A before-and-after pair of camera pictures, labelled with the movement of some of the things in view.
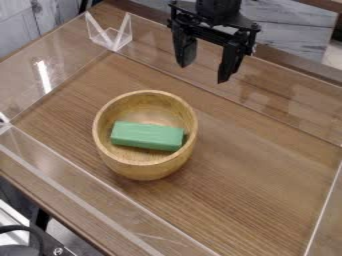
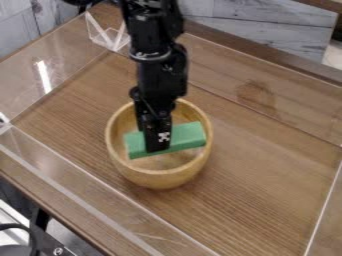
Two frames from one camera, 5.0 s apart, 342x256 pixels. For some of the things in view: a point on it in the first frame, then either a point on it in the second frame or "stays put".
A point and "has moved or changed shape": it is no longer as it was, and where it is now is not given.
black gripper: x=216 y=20 -> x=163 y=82
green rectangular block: x=147 y=135 has moved or changed shape
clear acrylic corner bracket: x=109 y=38 stays put
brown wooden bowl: x=148 y=107 has moved or changed shape
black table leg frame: x=50 y=246 stays put
